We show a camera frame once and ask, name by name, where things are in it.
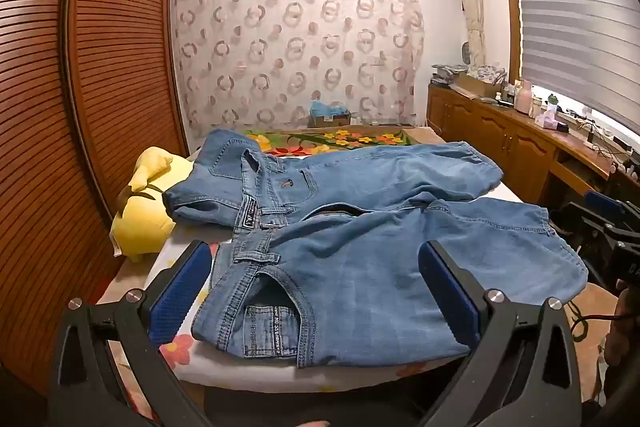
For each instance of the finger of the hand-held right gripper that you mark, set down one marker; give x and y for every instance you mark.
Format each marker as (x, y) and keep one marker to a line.
(600, 200)

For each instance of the colourful floral blanket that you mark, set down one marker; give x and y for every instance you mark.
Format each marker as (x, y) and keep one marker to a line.
(345, 138)

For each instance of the brown wooden cabinet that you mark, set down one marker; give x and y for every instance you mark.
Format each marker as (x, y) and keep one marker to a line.
(500, 132)

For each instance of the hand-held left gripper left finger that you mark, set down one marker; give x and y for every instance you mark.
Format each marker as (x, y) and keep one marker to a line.
(182, 297)

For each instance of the sheer circle-patterned curtain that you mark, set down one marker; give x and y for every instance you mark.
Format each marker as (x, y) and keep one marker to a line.
(300, 47)

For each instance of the blue denim pants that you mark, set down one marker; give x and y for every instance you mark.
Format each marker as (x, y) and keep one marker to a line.
(350, 267)

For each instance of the grey striped window blind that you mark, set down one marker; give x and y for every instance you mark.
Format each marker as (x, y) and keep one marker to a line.
(575, 17)

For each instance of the open cardboard box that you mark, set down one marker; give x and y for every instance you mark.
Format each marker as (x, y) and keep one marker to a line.
(475, 86)

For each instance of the green-capped bottle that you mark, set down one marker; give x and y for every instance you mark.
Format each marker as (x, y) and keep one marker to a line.
(551, 104)

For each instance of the pink bottle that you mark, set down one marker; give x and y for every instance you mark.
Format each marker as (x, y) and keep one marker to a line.
(523, 99)

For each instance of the white strawberry printed sheet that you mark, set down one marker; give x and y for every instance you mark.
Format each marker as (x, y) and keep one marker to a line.
(225, 372)

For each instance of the pink tissue box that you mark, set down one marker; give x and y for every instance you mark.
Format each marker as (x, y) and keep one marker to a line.
(546, 120)

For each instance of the small cardboard box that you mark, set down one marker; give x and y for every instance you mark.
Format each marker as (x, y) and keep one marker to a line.
(327, 121)

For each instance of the brown slatted wooden wardrobe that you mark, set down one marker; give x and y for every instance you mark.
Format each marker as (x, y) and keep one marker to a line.
(100, 57)

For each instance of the small white fan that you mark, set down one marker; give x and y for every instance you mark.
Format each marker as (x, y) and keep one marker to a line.
(466, 52)

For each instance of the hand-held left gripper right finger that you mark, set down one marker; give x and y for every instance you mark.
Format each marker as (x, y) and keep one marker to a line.
(447, 302)

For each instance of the person's right hand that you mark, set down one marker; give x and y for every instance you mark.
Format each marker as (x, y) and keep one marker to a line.
(622, 332)

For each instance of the yellow plush toy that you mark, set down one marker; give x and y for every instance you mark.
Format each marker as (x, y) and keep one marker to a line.
(140, 227)

